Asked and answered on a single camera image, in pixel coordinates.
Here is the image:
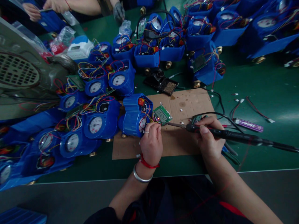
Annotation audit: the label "clear bag with red parts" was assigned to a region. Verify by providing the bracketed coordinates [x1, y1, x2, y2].
[48, 26, 77, 56]

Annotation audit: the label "person's right hand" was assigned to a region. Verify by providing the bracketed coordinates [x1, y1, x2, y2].
[196, 116, 226, 162]

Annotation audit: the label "person's left fingers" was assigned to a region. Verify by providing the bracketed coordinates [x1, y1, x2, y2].
[140, 122, 155, 141]

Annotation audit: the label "white and blue meter box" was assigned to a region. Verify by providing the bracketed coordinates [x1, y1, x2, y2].
[67, 35, 94, 63]

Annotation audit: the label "red black wire with connector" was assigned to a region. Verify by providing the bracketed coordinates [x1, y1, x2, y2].
[245, 95, 275, 124]
[230, 99, 245, 120]

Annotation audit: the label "purple flat battery pack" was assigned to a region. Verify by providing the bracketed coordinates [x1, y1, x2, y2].
[233, 117, 264, 133]

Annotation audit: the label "blue ribbed crate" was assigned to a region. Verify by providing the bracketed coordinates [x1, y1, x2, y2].
[0, 206, 48, 224]

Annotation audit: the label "pile of blue water meters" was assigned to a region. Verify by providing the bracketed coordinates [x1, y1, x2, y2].
[186, 0, 299, 68]
[112, 6, 226, 89]
[0, 41, 136, 192]

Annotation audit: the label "small clear plastic bag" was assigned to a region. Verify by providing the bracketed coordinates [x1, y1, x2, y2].
[118, 19, 133, 36]

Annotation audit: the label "person's right thumb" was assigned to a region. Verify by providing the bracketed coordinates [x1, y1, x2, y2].
[199, 125, 211, 141]

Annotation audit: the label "person's left thumb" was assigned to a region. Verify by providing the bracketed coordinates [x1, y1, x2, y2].
[154, 124, 163, 141]

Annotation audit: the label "black soldering iron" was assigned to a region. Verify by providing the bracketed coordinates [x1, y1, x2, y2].
[167, 122, 299, 153]

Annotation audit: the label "blue meter part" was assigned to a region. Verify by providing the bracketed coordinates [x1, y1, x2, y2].
[38, 9, 68, 34]

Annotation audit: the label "small green flat part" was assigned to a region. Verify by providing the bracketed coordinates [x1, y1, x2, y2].
[191, 113, 211, 124]

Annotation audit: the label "open blue meter housing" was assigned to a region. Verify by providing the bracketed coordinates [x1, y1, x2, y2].
[117, 93, 155, 138]

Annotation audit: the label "grey metal fan machine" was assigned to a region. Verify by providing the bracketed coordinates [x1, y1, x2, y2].
[0, 16, 79, 120]

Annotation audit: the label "blue handled pliers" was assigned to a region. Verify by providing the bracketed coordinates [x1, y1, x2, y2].
[221, 144, 241, 166]

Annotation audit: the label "green display circuit board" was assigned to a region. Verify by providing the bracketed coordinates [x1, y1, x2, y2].
[152, 102, 173, 127]

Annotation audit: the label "person's right index finger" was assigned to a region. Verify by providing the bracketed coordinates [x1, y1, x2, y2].
[197, 116, 220, 128]

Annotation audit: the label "brown cardboard sheet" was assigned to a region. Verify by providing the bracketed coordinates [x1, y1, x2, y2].
[112, 88, 216, 161]

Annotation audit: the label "person's body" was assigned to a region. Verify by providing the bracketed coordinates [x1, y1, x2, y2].
[83, 174, 256, 224]

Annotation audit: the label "person's left hand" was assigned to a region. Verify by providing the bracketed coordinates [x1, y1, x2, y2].
[139, 122, 164, 167]

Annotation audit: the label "black soldering iron stand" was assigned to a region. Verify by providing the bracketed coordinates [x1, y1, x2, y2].
[143, 68, 180, 97]

